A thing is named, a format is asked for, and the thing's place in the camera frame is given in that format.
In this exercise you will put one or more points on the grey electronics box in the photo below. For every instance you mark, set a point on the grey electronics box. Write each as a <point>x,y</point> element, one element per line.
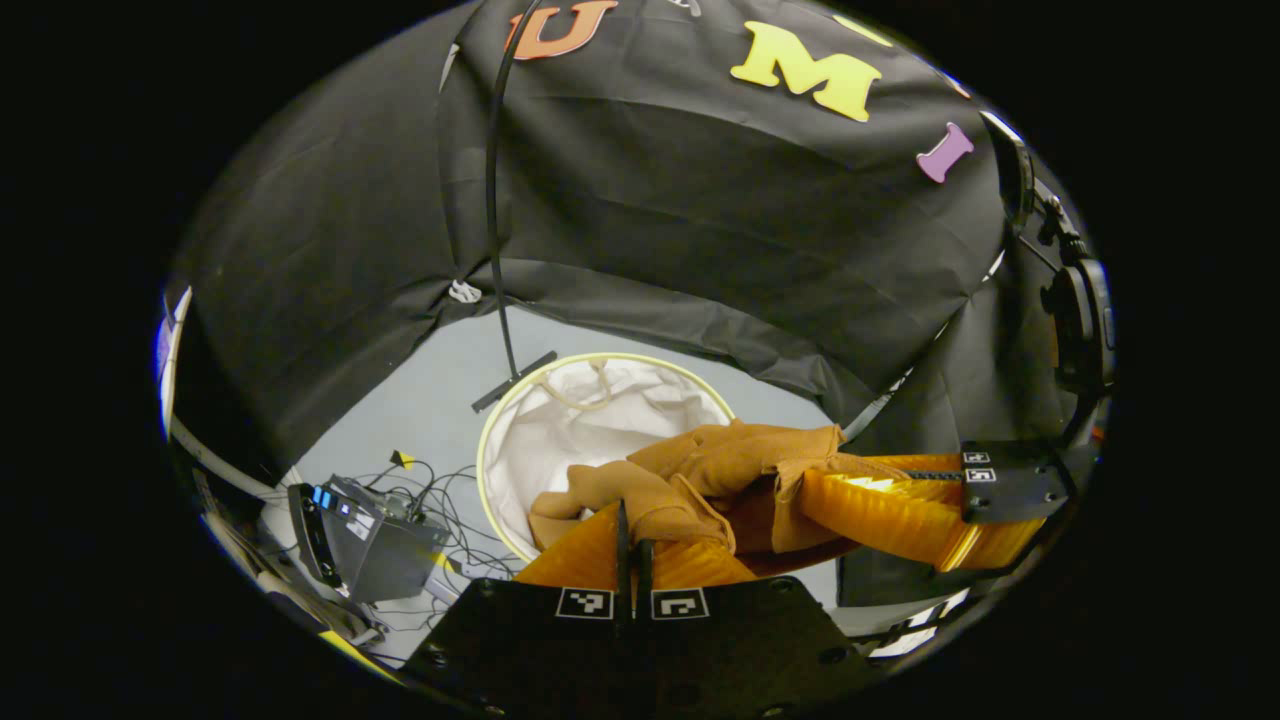
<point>385,550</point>

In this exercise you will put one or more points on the white laundry hamper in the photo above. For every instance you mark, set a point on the white laundry hamper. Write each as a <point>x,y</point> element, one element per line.
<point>600,420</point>

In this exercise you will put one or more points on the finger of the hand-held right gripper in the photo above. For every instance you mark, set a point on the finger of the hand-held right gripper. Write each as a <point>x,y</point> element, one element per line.
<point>1010,495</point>
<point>1010,455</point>

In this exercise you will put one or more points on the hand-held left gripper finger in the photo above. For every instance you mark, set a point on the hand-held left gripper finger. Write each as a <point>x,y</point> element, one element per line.
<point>622,570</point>
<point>644,580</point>

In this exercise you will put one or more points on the black clothes rack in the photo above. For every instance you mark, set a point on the black clothes rack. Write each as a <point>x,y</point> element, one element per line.
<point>492,200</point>

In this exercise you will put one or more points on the brown shirt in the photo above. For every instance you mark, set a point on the brown shirt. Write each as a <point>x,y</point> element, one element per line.
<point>720,460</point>

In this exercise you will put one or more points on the lit computer monitor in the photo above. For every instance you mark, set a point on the lit computer monitor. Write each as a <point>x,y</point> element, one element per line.
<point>165,350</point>

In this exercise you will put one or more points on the small yellow tape piece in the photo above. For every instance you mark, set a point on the small yellow tape piece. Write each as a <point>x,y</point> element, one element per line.
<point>402,459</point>

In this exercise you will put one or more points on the black backdrop cloth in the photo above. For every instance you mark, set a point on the black backdrop cloth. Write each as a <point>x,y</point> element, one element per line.
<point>700,200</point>

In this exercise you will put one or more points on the black device on stand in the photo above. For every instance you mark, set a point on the black device on stand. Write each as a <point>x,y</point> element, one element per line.
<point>1085,320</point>

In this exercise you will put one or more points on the small white tie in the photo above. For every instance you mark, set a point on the small white tie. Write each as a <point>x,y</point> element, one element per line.
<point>465,292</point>

